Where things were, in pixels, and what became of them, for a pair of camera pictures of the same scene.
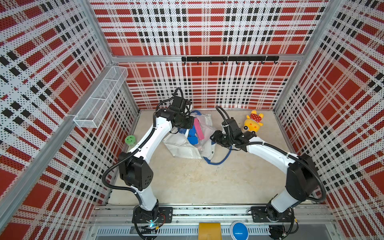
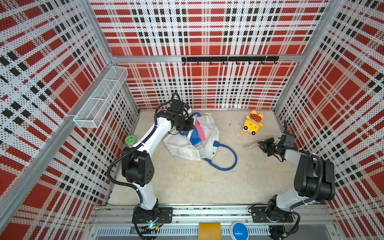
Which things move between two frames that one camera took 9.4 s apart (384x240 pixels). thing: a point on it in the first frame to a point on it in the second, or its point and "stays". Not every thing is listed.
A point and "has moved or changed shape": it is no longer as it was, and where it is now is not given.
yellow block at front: (209, 231) stays
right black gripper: (216, 135) to (264, 144)
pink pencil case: (199, 129) stays
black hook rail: (232, 59) stays
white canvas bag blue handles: (195, 142) has moved or changed shape
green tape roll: (130, 140) stays
